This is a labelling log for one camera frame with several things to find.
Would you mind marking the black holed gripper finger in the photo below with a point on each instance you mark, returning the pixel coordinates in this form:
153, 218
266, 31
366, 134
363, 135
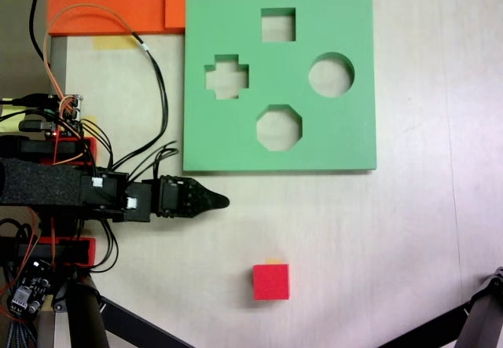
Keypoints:
198, 198

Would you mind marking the red square block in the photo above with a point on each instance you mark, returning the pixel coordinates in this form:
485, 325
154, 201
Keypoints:
271, 282

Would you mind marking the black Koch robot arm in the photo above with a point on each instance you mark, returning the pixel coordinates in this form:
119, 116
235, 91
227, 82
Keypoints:
47, 183

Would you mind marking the small yellow tape mark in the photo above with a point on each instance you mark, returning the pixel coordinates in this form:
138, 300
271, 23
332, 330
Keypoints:
274, 261

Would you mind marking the black red table clamp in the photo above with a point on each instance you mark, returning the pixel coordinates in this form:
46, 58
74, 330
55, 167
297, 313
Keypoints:
72, 149
74, 250

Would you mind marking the black tripod brace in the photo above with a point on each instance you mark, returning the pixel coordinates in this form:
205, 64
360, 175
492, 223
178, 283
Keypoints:
137, 322
428, 328

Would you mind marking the black tripod leg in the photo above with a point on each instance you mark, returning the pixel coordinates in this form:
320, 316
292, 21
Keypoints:
487, 305
86, 320

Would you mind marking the green shape sorting board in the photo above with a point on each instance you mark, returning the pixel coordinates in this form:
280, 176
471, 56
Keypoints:
338, 136

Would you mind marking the yellow tape strip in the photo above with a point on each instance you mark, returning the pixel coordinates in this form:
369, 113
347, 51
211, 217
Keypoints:
112, 42

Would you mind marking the small black circuit board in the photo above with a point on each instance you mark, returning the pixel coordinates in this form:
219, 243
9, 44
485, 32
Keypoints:
27, 289

